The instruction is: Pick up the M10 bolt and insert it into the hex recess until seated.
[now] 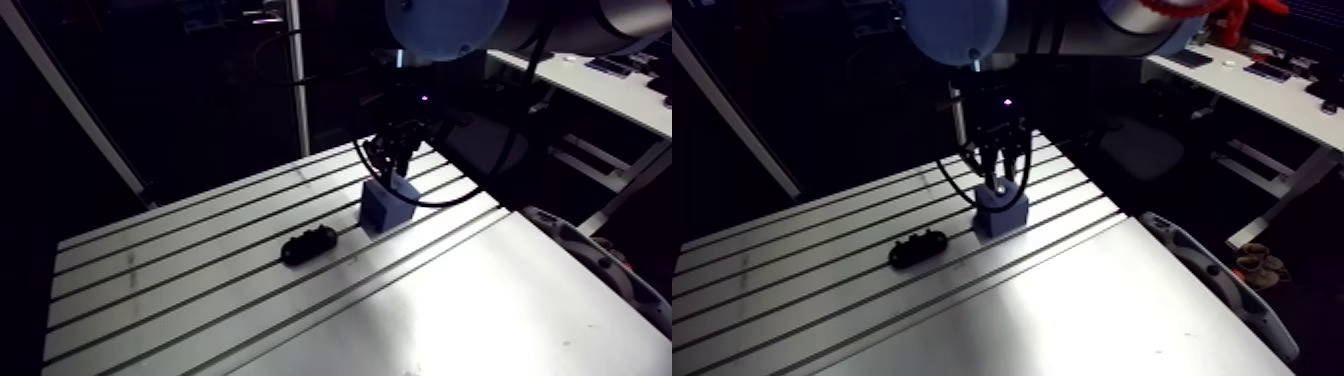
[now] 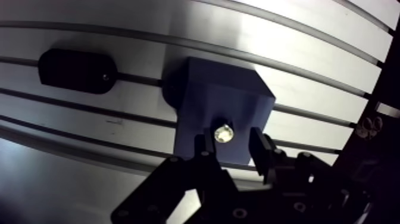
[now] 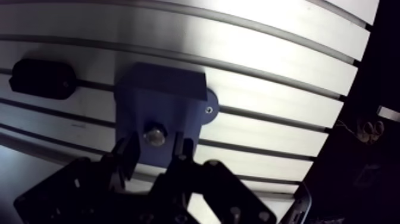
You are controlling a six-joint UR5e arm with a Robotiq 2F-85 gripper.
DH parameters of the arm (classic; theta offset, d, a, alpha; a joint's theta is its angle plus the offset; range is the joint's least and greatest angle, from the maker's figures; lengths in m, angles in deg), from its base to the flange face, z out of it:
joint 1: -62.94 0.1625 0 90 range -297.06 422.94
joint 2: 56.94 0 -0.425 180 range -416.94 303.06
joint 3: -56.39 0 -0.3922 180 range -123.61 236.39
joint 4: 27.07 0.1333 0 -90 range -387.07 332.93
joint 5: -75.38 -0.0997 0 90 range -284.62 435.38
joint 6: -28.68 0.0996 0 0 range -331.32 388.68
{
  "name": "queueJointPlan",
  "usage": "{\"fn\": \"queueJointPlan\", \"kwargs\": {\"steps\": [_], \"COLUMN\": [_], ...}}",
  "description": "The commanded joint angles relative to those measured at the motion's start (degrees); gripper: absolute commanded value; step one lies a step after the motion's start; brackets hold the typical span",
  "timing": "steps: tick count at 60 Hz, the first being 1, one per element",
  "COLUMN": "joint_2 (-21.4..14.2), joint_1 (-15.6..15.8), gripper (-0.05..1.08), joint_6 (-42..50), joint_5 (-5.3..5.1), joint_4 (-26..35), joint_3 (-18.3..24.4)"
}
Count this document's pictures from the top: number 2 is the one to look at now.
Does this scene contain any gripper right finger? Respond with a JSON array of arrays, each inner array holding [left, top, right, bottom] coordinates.
[[249, 126, 373, 224]]

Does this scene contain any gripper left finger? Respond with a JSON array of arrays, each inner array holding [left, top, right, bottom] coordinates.
[[110, 127, 241, 224]]

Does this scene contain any steel bolt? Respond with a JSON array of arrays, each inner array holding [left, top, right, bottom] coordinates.
[[214, 124, 235, 144]]

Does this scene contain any dark blue-grey block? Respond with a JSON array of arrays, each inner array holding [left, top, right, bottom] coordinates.
[[161, 56, 276, 166]]

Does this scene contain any black oval holder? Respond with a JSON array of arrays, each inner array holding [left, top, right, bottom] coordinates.
[[37, 48, 119, 95]]

